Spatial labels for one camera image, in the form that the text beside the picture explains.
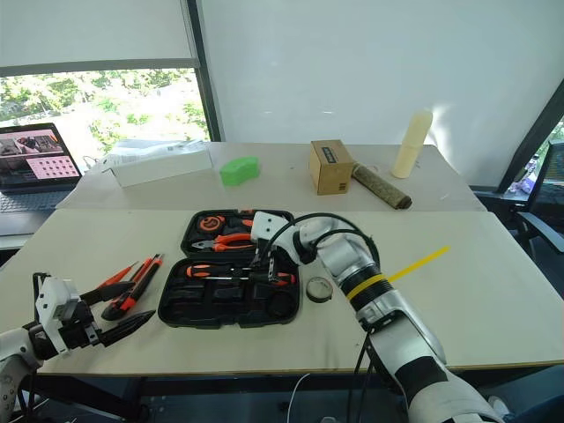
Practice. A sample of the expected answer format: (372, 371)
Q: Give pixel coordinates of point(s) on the black plastic tool case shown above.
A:
(220, 308)

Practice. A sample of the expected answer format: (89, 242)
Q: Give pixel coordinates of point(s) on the black window frame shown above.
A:
(205, 88)

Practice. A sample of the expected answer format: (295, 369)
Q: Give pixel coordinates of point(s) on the black diagonal frame bar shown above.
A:
(533, 132)

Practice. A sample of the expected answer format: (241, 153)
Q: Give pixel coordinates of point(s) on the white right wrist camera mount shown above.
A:
(269, 227)

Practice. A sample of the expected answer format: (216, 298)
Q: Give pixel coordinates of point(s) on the black grip orange cap tool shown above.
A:
(247, 219)

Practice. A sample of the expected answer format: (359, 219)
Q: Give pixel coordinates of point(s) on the large orange black screwdriver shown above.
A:
(207, 269)

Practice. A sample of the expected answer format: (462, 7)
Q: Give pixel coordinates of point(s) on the rolled brown mat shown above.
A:
(381, 187)

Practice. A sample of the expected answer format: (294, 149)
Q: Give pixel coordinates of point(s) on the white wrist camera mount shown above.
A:
(55, 293)
(269, 227)

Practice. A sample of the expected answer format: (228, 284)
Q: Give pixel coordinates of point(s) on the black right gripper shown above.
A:
(268, 254)

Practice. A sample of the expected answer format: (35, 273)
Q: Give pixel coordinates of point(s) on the small cardboard box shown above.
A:
(330, 169)

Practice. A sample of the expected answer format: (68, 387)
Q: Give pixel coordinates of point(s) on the black electrical tape roll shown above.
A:
(310, 291)

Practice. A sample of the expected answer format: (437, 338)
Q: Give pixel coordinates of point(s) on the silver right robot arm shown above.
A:
(396, 317)

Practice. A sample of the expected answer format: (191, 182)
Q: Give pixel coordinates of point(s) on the white roller blind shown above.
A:
(88, 31)

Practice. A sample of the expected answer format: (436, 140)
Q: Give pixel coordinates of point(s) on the short orange black knife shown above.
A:
(142, 269)

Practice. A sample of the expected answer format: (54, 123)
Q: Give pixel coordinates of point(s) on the black office chair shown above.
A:
(544, 202)

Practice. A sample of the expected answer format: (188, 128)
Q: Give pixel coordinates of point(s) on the orange black utility knife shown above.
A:
(143, 284)

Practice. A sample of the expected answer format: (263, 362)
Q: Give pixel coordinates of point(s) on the cream cylinder stack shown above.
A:
(410, 145)

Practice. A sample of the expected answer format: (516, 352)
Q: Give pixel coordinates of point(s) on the long white box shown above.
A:
(163, 167)

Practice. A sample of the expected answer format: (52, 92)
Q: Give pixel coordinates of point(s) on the open laptop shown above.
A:
(31, 158)

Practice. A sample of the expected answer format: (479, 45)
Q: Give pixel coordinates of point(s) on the black orange tape measure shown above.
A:
(211, 222)

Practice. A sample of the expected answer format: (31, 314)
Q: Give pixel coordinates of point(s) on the small orange black screwdriver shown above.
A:
(285, 279)

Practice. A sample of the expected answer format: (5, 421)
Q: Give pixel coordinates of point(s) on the green plastic object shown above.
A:
(238, 171)

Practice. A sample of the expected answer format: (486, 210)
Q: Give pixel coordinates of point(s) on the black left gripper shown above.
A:
(81, 328)

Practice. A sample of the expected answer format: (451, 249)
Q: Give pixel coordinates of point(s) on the yellow tape strip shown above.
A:
(418, 261)

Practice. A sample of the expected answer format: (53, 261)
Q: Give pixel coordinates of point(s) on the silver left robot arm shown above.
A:
(11, 352)

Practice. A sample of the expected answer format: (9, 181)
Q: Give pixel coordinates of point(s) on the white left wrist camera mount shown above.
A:
(55, 293)

